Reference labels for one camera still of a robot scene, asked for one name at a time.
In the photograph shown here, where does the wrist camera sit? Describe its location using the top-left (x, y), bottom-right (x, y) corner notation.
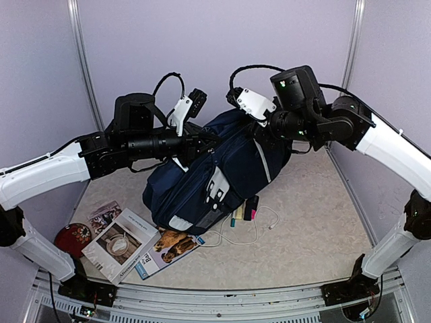
top-left (167, 88), bottom-right (207, 137)
top-left (226, 87), bottom-right (276, 126)

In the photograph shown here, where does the yellow highlighter marker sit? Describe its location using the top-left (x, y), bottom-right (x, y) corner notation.
top-left (234, 205), bottom-right (244, 221)

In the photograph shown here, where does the right aluminium frame post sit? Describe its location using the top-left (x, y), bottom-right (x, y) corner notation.
top-left (328, 0), bottom-right (366, 149)

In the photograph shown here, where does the white teal-capped marker pen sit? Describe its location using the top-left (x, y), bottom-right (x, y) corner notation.
top-left (230, 212), bottom-right (236, 227)

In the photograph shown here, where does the front aluminium rail base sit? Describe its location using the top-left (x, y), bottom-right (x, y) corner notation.
top-left (23, 265), bottom-right (415, 323)

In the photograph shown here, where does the purple picture card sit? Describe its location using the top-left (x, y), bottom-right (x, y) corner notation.
top-left (88, 201), bottom-right (122, 235)

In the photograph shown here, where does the red floral round tin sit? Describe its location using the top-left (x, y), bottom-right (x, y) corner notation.
top-left (54, 223), bottom-right (92, 258)

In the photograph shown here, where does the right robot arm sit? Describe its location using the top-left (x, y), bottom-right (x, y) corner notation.
top-left (237, 65), bottom-right (430, 299)

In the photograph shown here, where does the white charging cable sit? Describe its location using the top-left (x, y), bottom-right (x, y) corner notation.
top-left (196, 206), bottom-right (281, 248)

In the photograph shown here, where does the blue dog cover book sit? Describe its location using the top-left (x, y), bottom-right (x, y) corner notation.
top-left (135, 227), bottom-right (205, 280)

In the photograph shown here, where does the pink black highlighter marker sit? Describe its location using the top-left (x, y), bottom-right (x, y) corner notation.
top-left (243, 195), bottom-right (259, 221)

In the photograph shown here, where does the navy blue student backpack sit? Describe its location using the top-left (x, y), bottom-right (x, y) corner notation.
top-left (142, 109), bottom-right (292, 235)

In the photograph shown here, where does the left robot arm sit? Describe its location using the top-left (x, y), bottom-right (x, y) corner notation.
top-left (1, 89), bottom-right (220, 299)

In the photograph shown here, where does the aluminium frame post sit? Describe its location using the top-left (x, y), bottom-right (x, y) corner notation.
top-left (67, 0), bottom-right (104, 131)
top-left (328, 0), bottom-right (366, 149)

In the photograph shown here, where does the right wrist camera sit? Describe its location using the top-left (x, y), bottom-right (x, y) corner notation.
top-left (226, 87), bottom-right (276, 126)

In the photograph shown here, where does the white afternoon tea book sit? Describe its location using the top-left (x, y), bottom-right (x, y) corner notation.
top-left (82, 209), bottom-right (161, 286)

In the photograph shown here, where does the left aluminium frame post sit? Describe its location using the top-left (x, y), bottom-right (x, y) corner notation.
top-left (67, 0), bottom-right (104, 131)

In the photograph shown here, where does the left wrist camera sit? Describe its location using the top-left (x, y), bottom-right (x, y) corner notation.
top-left (167, 88), bottom-right (207, 137)

